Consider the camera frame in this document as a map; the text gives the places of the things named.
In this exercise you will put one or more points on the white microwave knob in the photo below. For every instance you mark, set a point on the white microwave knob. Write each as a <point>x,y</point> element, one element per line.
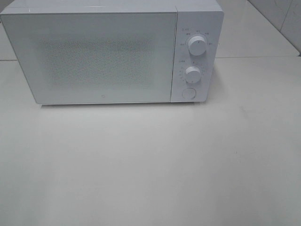
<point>197,45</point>
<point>193,74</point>

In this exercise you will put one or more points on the white microwave oven body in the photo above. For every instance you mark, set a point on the white microwave oven body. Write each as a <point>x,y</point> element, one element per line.
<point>193,17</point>

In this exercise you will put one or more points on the round white door release button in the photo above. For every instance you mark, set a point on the round white door release button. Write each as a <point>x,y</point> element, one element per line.
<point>189,93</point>

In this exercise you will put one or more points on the white microwave door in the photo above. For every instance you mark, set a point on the white microwave door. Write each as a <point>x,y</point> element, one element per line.
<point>95,58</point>

